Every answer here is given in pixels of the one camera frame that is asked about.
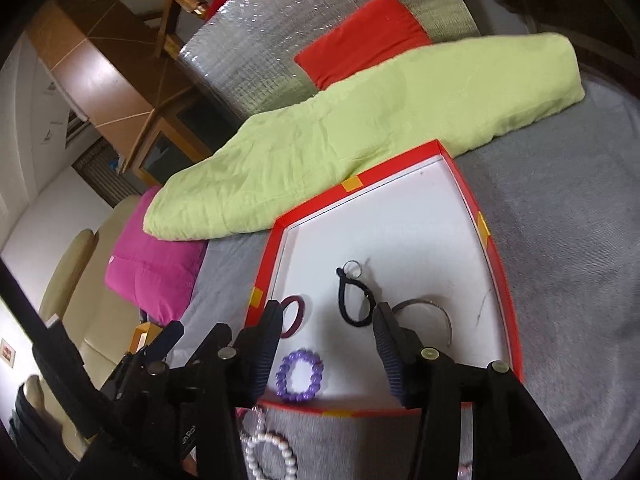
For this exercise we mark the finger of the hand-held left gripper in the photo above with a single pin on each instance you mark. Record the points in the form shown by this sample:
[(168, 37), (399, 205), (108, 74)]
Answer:
[(167, 340), (212, 342)]

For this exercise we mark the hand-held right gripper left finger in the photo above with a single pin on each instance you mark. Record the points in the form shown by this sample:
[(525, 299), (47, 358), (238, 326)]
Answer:
[(262, 360)]

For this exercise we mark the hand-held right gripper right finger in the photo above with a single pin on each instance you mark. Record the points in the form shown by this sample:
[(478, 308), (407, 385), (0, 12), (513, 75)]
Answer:
[(391, 360)]

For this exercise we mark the red cardboard box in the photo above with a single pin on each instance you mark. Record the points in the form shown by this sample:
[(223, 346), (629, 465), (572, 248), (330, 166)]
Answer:
[(400, 220)]

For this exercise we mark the maroon bangle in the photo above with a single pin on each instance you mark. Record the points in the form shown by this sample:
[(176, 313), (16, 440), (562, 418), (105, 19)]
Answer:
[(305, 310)]

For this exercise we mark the silver bangle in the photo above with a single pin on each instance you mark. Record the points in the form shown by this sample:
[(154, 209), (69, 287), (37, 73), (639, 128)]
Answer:
[(448, 322)]

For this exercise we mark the magenta pillow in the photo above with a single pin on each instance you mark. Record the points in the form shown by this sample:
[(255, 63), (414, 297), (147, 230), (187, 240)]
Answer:
[(150, 270)]

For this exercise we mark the beige sofa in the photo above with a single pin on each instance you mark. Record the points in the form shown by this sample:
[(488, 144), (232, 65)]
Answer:
[(70, 280)]

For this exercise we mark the black bag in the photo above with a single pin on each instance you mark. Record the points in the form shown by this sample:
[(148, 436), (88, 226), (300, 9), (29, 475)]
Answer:
[(30, 420)]

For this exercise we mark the window grille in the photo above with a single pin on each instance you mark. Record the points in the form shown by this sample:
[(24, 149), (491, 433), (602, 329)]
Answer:
[(100, 175)]

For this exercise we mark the grey blanket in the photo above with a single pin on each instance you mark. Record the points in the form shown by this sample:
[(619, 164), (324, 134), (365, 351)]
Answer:
[(560, 260)]

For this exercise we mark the light green blanket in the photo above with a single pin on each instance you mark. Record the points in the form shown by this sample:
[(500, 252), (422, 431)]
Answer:
[(350, 125)]

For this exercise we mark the wooden cabinet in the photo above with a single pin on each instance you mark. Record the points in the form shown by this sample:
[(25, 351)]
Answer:
[(100, 75)]

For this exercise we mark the red cushion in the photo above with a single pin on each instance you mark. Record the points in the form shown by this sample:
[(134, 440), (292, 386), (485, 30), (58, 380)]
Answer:
[(365, 40)]

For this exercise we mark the silver foil mat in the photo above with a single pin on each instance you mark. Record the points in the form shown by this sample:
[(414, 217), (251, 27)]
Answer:
[(300, 20)]

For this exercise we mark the wooden chair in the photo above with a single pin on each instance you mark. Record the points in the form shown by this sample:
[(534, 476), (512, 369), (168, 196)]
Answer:
[(175, 5)]

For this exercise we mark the wall picture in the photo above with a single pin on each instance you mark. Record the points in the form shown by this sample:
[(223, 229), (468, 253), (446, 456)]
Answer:
[(7, 352)]

